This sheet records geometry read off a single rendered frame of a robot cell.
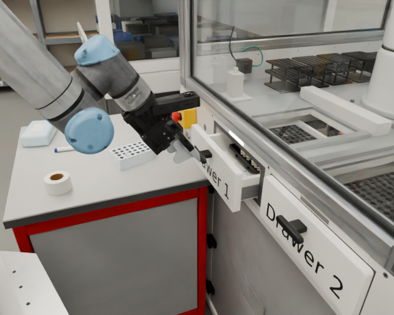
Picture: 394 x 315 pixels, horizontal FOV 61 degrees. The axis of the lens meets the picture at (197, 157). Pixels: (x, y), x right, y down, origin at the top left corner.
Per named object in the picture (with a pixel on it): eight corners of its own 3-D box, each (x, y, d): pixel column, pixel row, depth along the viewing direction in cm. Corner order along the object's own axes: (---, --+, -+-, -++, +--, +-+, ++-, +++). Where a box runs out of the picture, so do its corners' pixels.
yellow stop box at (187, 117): (182, 130, 114) (181, 110, 110) (176, 122, 120) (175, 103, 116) (196, 128, 115) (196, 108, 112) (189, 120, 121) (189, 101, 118)
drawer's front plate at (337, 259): (349, 322, 54) (366, 275, 49) (259, 214, 78) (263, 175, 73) (357, 318, 55) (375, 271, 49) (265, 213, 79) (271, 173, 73)
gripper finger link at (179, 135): (186, 148, 81) (163, 122, 77) (191, 143, 81) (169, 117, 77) (190, 155, 77) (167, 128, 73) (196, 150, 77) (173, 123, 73)
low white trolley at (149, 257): (61, 382, 122) (2, 220, 85) (59, 260, 173) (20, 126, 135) (208, 329, 140) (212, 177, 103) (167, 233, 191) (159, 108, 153)
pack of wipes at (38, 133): (49, 146, 120) (46, 135, 118) (21, 147, 119) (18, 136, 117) (58, 129, 133) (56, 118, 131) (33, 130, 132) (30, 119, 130)
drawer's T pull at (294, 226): (298, 246, 58) (299, 240, 57) (274, 220, 64) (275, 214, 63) (315, 241, 59) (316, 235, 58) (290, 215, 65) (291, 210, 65)
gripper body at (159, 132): (151, 144, 83) (118, 109, 76) (177, 121, 83) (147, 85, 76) (159, 157, 77) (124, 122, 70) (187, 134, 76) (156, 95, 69)
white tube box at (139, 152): (121, 170, 106) (119, 160, 104) (109, 160, 112) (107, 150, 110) (154, 159, 112) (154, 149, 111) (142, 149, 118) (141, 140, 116)
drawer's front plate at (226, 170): (233, 214, 78) (236, 174, 73) (191, 157, 102) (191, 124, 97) (239, 212, 79) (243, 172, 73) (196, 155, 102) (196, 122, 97)
